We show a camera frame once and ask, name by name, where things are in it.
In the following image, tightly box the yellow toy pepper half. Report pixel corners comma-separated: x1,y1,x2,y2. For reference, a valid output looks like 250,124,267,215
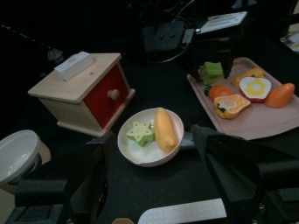
213,94,253,120

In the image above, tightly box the white sushi roll block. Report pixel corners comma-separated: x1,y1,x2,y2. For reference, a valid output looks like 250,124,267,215
53,51,97,82

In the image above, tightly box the wooden box with red drawer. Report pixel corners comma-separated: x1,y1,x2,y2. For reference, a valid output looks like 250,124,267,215
27,52,137,138

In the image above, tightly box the white bowl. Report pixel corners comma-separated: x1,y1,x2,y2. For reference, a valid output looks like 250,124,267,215
117,107,186,168

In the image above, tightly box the white mount plate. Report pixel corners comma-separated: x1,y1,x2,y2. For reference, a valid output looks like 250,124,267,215
197,11,249,35

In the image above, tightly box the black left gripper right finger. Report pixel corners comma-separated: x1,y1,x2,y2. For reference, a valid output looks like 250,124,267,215
191,124,299,224

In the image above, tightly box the orange carrot piece green top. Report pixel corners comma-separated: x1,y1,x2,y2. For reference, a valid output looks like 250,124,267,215
203,84,235,102

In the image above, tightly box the white cup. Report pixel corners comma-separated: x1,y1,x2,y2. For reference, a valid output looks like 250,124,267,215
0,129,53,193

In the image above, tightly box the grey cable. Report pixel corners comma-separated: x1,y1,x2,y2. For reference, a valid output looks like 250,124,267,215
146,43,190,66

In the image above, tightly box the orange toy carrot piece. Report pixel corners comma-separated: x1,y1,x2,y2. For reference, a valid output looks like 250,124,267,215
263,82,297,109

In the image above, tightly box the green star fruit slice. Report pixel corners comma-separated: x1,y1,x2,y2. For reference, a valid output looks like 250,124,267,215
126,121,155,147

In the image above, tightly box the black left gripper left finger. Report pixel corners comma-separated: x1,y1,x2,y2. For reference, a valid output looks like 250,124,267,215
14,131,118,224

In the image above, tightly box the green toy lettuce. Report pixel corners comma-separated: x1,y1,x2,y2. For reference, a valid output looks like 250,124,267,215
199,61,226,86

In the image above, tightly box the pink tray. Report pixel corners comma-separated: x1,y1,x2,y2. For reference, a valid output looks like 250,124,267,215
186,56,299,141

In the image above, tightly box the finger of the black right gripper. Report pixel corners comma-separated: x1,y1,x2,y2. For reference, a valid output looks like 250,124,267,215
217,31,238,81

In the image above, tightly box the yellow toy food piece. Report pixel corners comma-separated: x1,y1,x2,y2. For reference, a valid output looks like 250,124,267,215
231,67,267,89

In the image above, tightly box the red toy apple half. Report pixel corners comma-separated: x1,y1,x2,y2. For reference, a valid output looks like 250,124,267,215
238,76,273,103

